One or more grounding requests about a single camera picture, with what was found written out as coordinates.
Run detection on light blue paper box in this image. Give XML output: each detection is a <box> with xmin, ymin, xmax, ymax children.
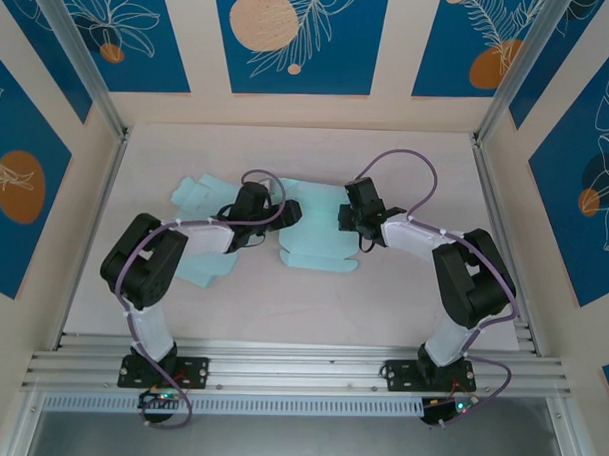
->
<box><xmin>275</xmin><ymin>176</ymin><xmax>367</xmax><ymax>276</ymax></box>
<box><xmin>164</xmin><ymin>170</ymin><xmax>247</xmax><ymax>290</ymax></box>

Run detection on blue poster large cream circle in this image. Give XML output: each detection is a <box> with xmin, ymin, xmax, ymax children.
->
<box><xmin>209</xmin><ymin>0</ymin><xmax>392</xmax><ymax>100</ymax></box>

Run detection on blue poster orange circle fern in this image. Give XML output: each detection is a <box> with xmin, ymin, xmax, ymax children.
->
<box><xmin>411</xmin><ymin>0</ymin><xmax>552</xmax><ymax>102</ymax></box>

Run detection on blue poster small orange dot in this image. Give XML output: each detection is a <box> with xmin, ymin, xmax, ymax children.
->
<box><xmin>47</xmin><ymin>0</ymin><xmax>194</xmax><ymax>96</ymax></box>

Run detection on blue poster dark circle flower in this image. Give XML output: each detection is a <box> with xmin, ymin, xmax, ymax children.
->
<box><xmin>524</xmin><ymin>33</ymin><xmax>609</xmax><ymax>310</ymax></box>

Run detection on grey metal sheet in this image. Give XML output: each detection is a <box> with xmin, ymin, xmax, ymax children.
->
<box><xmin>23</xmin><ymin>377</ymin><xmax>580</xmax><ymax>456</ymax></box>

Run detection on blue poster orange oval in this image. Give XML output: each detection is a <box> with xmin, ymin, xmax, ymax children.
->
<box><xmin>0</xmin><ymin>46</ymin><xmax>77</xmax><ymax>302</ymax></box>

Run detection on blue poster white line leaves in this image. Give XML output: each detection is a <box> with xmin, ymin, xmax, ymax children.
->
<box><xmin>0</xmin><ymin>0</ymin><xmax>97</xmax><ymax>126</ymax></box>
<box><xmin>507</xmin><ymin>0</ymin><xmax>609</xmax><ymax>134</ymax></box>

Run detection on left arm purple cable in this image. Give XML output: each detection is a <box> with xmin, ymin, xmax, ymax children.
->
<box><xmin>110</xmin><ymin>165</ymin><xmax>288</xmax><ymax>432</ymax></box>

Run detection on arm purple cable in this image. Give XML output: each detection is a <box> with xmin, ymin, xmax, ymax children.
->
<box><xmin>347</xmin><ymin>147</ymin><xmax>526</xmax><ymax>432</ymax></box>
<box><xmin>110</xmin><ymin>165</ymin><xmax>288</xmax><ymax>432</ymax></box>

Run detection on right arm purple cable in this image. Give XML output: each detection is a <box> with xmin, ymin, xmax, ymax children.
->
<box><xmin>347</xmin><ymin>147</ymin><xmax>526</xmax><ymax>432</ymax></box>

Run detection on aluminium table side rail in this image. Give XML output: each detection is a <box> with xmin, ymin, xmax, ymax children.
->
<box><xmin>53</xmin><ymin>128</ymin><xmax>132</xmax><ymax>353</ymax></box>
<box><xmin>462</xmin><ymin>133</ymin><xmax>549</xmax><ymax>357</ymax></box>

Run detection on aluminium mounting rail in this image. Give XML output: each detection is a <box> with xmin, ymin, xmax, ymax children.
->
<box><xmin>21</xmin><ymin>330</ymin><xmax>574</xmax><ymax>411</ymax></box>

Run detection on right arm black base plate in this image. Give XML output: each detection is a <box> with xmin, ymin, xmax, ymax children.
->
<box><xmin>382</xmin><ymin>358</ymin><xmax>479</xmax><ymax>395</ymax></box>

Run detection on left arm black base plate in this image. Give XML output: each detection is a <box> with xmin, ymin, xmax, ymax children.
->
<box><xmin>117</xmin><ymin>354</ymin><xmax>212</xmax><ymax>391</ymax></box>

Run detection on slotted grey cable duct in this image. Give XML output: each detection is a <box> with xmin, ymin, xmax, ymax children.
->
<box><xmin>41</xmin><ymin>384</ymin><xmax>428</xmax><ymax>426</ymax></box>

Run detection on aluminium frame post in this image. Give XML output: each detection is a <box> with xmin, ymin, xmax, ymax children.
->
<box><xmin>475</xmin><ymin>0</ymin><xmax>579</xmax><ymax>148</ymax></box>
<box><xmin>21</xmin><ymin>0</ymin><xmax>136</xmax><ymax>143</ymax></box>

